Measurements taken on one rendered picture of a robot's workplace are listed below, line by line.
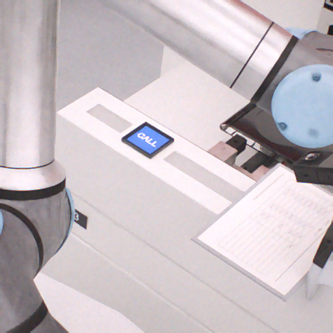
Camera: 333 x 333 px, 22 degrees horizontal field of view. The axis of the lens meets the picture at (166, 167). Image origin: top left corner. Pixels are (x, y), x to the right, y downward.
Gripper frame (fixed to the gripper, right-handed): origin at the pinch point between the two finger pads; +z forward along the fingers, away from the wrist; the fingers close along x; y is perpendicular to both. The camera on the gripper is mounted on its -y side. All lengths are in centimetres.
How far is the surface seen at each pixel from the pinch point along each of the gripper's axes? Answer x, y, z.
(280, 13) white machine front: 58, -44, 6
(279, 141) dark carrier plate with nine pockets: 21.5, -21.5, 4.5
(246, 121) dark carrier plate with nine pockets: 21.6, -28.1, 4.4
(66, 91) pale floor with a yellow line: 93, -134, 94
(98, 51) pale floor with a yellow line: 119, -143, 94
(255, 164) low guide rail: 19.2, -23.4, 9.4
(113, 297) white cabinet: -4.8, -31.7, 29.5
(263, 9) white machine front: 58, -49, 7
